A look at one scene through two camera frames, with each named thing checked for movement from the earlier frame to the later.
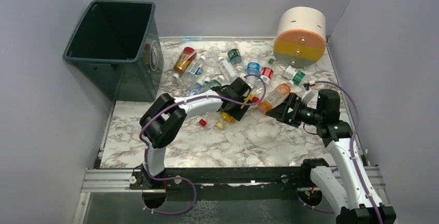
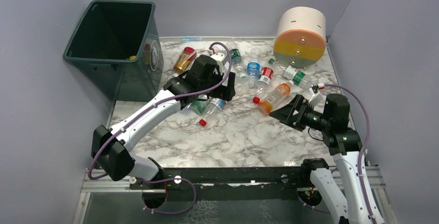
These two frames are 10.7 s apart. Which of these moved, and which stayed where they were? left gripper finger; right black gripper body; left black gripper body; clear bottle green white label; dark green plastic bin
Moved: left black gripper body; left gripper finger
Stayed: clear bottle green white label; dark green plastic bin; right black gripper body
